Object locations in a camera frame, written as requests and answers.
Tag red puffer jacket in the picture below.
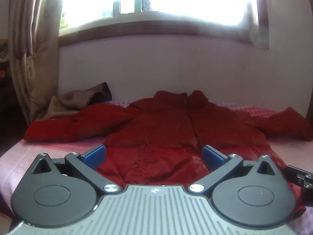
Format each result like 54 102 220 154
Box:
23 89 313 220

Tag brown cloth on bed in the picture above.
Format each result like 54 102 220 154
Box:
37 82 112 120

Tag pink checked bed sheet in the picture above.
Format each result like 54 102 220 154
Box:
0 99 313 235

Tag dark wooden side cabinet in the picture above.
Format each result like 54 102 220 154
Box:
0 39 27 155

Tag brown framed window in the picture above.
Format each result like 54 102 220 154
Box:
59 0 269 49

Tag beige floral curtain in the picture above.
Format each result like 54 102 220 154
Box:
8 0 63 124

